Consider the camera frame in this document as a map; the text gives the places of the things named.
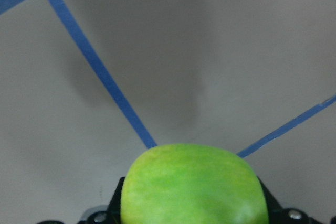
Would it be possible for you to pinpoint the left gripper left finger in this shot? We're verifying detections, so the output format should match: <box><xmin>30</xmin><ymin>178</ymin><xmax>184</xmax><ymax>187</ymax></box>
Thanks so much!
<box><xmin>78</xmin><ymin>177</ymin><xmax>125</xmax><ymax>224</ymax></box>

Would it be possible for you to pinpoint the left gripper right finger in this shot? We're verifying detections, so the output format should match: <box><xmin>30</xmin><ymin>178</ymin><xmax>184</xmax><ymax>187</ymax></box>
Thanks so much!
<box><xmin>258</xmin><ymin>178</ymin><xmax>321</xmax><ymax>224</ymax></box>

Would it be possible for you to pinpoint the green apple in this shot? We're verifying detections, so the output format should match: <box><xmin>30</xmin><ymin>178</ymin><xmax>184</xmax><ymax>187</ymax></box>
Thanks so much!
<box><xmin>120</xmin><ymin>144</ymin><xmax>269</xmax><ymax>223</ymax></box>

